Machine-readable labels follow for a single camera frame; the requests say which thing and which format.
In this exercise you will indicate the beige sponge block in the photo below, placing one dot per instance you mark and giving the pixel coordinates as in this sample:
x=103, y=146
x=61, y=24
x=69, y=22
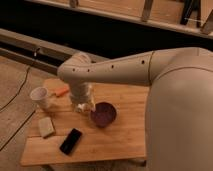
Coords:
x=46, y=127

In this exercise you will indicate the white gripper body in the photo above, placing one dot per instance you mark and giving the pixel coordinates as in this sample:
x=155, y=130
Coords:
x=81, y=96

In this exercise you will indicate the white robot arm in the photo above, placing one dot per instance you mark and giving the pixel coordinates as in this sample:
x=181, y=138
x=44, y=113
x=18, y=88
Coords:
x=179, y=107

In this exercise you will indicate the black smartphone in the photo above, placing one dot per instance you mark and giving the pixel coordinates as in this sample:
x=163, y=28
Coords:
x=70, y=141

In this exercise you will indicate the wooden table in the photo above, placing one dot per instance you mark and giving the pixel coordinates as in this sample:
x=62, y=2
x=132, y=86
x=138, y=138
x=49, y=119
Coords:
x=123, y=139

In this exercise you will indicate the dark purple ceramic bowl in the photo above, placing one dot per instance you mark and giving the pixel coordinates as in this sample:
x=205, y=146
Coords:
x=104, y=114

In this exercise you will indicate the orange handled tool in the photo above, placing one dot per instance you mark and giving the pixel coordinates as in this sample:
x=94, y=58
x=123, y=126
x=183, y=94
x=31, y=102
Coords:
x=59, y=92

